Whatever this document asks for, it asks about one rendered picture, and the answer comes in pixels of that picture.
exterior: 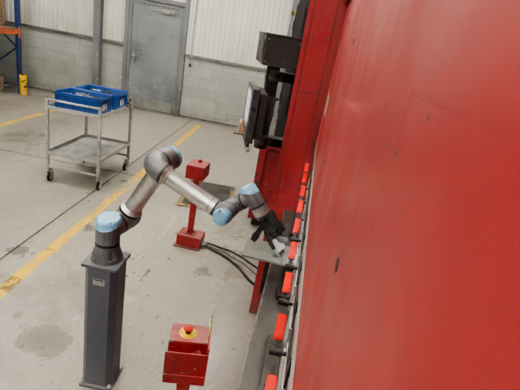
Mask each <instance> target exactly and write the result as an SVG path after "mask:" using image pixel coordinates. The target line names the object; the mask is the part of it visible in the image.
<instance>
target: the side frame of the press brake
mask: <svg viewBox="0 0 520 390"><path fill-rule="evenodd" d="M344 1H345V0H310V5H309V9H308V13H307V17H306V24H305V29H304V34H303V41H302V45H301V49H300V53H299V60H298V64H297V68H296V76H295V80H294V85H293V89H292V96H291V100H290V104H289V111H288V115H287V119H286V127H285V131H284V136H283V140H282V147H281V151H280V155H279V162H278V167H277V171H276V175H275V182H274V187H273V191H272V198H271V202H270V206H269V210H270V211H271V210H274V211H275V215H276V217H277V218H278V220H280V219H281V220H282V215H283V211H284V210H290V211H293V212H296V210H297V206H298V203H297V200H298V199H300V197H299V193H300V186H302V180H303V178H302V175H303V174H304V172H303V171H304V168H305V164H306V163H309V169H308V173H307V174H308V176H310V173H311V169H312V165H313V161H314V154H315V147H316V140H317V136H318V133H319V129H320V123H321V119H322V115H323V110H324V105H325V102H326V98H327V92H328V88H329V85H330V79H331V75H332V71H333V68H334V61H335V58H336V54H337V48H338V44H339V41H340V35H341V30H342V27H343V24H344V17H345V13H346V10H347V7H348V5H345V4H344ZM264 267H265V262H263V261H259V262H258V269H257V273H256V277H255V284H254V289H253V293H252V297H251V305H250V309H249V313H256V314H257V312H258V307H259V304H260V301H261V298H262V293H259V290H260V286H261V282H262V275H263V271H264Z"/></svg>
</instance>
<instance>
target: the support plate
mask: <svg viewBox="0 0 520 390"><path fill-rule="evenodd" d="M289 250H290V247H288V246H285V251H287V252H289ZM273 253H274V251H273V250H272V249H271V247H270V245H269V243H268V242H267V241H261V240H257V241H256V242H254V241H252V240H251V238H248V240H247V242H246V244H245V247H244V250H243V252H242V254H241V256H242V257H246V258H252V259H255V260H259V261H263V262H269V263H272V264H276V265H282V266H285V265H286V263H289V262H287V261H285V260H282V259H279V258H274V257H273ZM281 261H282V264H281Z"/></svg>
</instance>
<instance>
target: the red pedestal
mask: <svg viewBox="0 0 520 390"><path fill-rule="evenodd" d="M209 171H210V162H205V161H202V159H193V160H191V161H190V162H189V163H188V164H187V165H186V174H185V178H188V179H192V180H193V183H195V184H196V185H198V186H199V185H200V181H204V180H205V179H206V177H207V176H208V175H209ZM196 210H197V205H195V204H193V203H191V202H190V213H189V220H188V227H182V229H181V230H180V232H179V233H178V234H177V236H176V241H175V242H174V243H173V246H176V247H180V248H186V249H190V250H193V251H199V250H200V248H201V243H202V241H203V240H204V237H205V231H199V230H195V229H194V222H195V216H196Z"/></svg>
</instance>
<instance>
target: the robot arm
mask: <svg viewBox="0 0 520 390"><path fill-rule="evenodd" d="M181 163H182V156H181V153H180V151H179V150H178V149H177V148H176V147H174V146H171V145H166V146H163V147H162V148H160V149H157V150H154V151H151V152H149V153H148V154H147V155H146V156H145V158H144V162H143V166H144V169H145V171H146V173H145V175H144V176H143V177H142V179H141V180H140V182H139V184H138V185H137V187H136V188H135V189H134V191H133V192H132V194H131V196H130V197H129V198H128V199H127V200H126V201H123V202H122V203H121V205H120V206H119V208H118V209H117V210H116V211H108V212H103V213H101V214H99V215H98V216H97V218H96V222H95V243H94V247H93V250H92V252H91V261H92V262H93V263H94V264H95V265H100V266H112V265H117V264H118V263H120V262H121V261H122V259H123V253H122V250H121V246H120V236H121V235H122V234H124V233H125V232H126V231H128V230H129V229H131V228H133V227H134V226H136V225H137V224H138V223H139V222H140V220H141V217H142V208H143V207H144V206H145V205H146V203H147V202H148V200H149V199H150V197H151V196H152V195H153V194H154V192H155V191H156V189H157V187H158V186H159V185H160V184H165V185H166V186H168V187H169V188H170V189H172V190H174V191H175V192H177V193H178V194H179V195H181V196H182V197H184V198H186V199H187V200H188V201H190V202H191V203H193V204H195V205H197V206H198V207H199V208H201V209H202V210H204V211H206V212H207V213H208V214H210V215H211V216H213V220H214V222H215V224H217V225H220V226H224V225H226V224H228V223H229V222H230V221H231V220H232V219H233V218H234V217H235V216H236V215H237V214H238V213H239V212H240V211H242V210H244V209H246V208H248V207H250V209H251V211H252V213H253V214H254V215H255V217H256V218H257V220H258V221H261V220H262V222H261V223H260V225H259V226H258V228H257V230H256V231H255V232H254V233H253V234H252V236H251V240H252V241H254V242H256V241H257V240H258V239H259V236H260V234H261V233H262V231H264V235H265V237H266V239H267V242H268V243H269V245H270V247H271V249H272V250H273V251H274V252H275V253H276V254H277V255H278V256H279V257H280V258H281V257H282V256H281V254H280V251H285V250H284V247H285V245H284V244H285V243H286V242H287V241H288V238H283V237H281V235H283V232H284V231H285V229H286V227H285V226H284V224H283V222H282V220H281V219H280V220H278V218H277V217H276V215H275V211H274V210H271V211H270V210H269V207H268V205H267V203H266V202H265V200H264V198H263V197H262V195H261V193H260V191H259V189H258V187H257V186H256V185H255V184H254V183H249V184H247V185H245V186H243V187H242V188H241V189H240V191H241V193H240V194H238V195H236V196H234V197H232V198H229V199H226V201H224V202H221V201H220V200H218V199H217V198H216V197H214V196H212V195H211V194H209V193H208V192H207V191H205V190H203V189H202V188H200V187H199V186H198V185H196V184H195V183H192V182H191V181H189V180H188V179H187V178H185V177H184V176H182V175H180V174H179V173H178V172H176V171H175V170H174V169H176V168H178V167H179V166H180V165H181ZM281 222H282V223H281ZM282 224H283V225H282ZM283 226H284V227H283ZM272 239H273V240H272Z"/></svg>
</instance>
